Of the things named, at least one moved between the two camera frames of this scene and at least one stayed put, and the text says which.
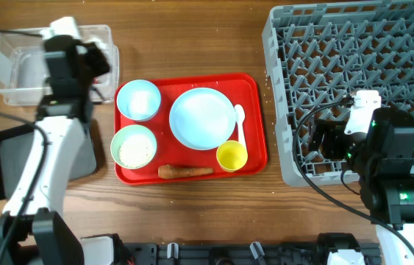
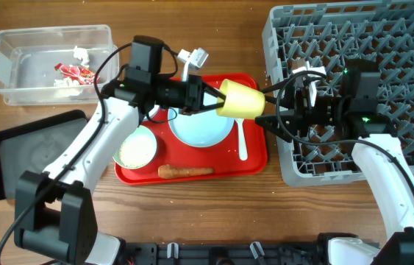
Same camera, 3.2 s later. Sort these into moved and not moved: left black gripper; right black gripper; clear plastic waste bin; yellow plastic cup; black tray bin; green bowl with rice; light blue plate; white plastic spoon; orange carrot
Moved: left black gripper; right black gripper; yellow plastic cup
Not moved: green bowl with rice; clear plastic waste bin; orange carrot; black tray bin; white plastic spoon; light blue plate
